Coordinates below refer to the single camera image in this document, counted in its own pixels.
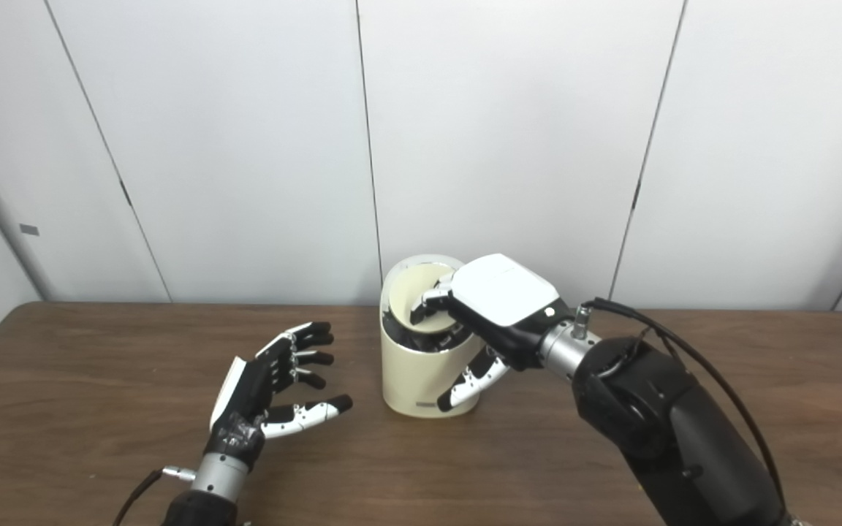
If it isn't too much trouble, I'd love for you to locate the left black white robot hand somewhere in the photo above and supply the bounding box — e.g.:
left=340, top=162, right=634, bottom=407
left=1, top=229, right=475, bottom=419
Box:
left=204, top=321, right=354, bottom=468

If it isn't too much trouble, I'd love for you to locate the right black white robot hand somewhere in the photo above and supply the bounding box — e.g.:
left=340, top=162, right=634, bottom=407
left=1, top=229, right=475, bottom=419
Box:
left=410, top=254, right=574, bottom=412

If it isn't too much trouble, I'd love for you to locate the cream round bin lid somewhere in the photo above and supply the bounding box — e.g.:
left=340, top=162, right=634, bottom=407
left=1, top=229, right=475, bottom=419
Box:
left=392, top=264, right=458, bottom=333

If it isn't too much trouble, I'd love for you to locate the black bin liner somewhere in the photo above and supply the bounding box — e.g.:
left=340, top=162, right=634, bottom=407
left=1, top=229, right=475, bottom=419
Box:
left=384, top=307, right=477, bottom=353

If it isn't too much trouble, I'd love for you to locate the cream-colored round bin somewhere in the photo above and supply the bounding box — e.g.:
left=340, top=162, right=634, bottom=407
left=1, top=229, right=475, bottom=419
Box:
left=379, top=254, right=484, bottom=419

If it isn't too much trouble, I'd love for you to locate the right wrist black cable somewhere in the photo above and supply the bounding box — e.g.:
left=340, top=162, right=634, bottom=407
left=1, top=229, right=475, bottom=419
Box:
left=574, top=297, right=787, bottom=512

